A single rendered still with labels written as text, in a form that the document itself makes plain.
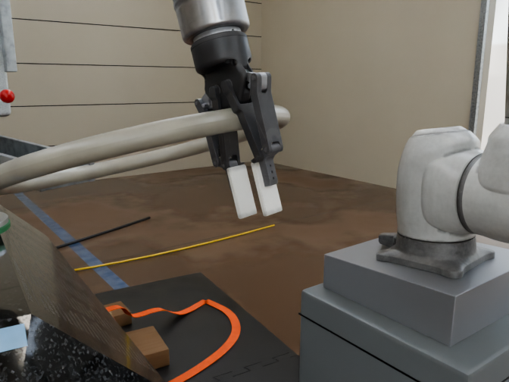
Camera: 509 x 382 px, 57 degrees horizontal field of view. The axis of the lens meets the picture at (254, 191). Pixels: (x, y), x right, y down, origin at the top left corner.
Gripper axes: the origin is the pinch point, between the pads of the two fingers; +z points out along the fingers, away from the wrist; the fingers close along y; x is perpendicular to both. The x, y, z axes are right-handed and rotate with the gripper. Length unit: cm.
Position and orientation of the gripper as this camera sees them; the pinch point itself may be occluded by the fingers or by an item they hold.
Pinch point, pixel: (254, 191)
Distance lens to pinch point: 62.2
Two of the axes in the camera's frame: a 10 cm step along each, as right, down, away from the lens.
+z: 2.3, 9.7, 0.6
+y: -6.5, 1.1, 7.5
